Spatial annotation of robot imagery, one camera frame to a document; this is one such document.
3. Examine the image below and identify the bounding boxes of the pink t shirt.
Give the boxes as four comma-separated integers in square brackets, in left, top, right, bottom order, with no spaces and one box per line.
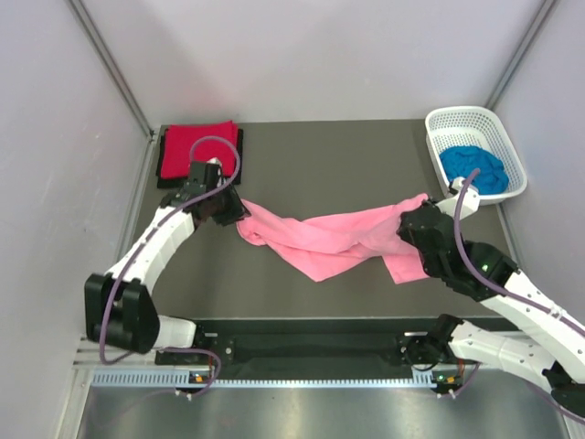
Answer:
[237,194,428,284]

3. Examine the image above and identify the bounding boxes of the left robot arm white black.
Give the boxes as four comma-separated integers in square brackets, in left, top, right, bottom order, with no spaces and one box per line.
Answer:
[84,185,250,364]

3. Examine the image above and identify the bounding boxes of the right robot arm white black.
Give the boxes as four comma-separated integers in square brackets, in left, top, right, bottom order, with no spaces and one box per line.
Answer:
[398,201,584,418]

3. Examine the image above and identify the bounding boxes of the folded black t shirt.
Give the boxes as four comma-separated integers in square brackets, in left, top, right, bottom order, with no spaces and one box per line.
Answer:
[155,127,245,190]

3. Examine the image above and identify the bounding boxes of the blue t shirt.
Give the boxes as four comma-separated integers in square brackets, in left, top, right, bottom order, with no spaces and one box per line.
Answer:
[439,145,510,196]

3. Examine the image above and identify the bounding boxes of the folded red t shirt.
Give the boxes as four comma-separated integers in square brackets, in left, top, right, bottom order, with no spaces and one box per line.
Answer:
[159,120,240,180]

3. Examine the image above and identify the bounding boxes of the white plastic basket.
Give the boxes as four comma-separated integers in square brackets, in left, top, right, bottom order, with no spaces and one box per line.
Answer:
[425,106,527,205]

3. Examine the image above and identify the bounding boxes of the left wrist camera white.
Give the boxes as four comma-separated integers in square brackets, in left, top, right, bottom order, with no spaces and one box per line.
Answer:
[186,159,224,192]

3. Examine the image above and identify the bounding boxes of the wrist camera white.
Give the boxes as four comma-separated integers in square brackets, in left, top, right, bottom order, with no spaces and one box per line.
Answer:
[186,159,224,192]
[445,177,480,220]

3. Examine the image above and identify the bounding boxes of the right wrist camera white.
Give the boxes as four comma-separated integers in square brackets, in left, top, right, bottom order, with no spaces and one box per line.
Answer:
[445,177,480,220]

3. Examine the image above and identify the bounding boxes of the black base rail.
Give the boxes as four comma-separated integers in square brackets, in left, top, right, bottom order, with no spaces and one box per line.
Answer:
[154,318,513,380]

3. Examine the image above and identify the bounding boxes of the grey slotted cable duct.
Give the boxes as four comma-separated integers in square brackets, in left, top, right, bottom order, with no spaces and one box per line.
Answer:
[91,368,456,389]

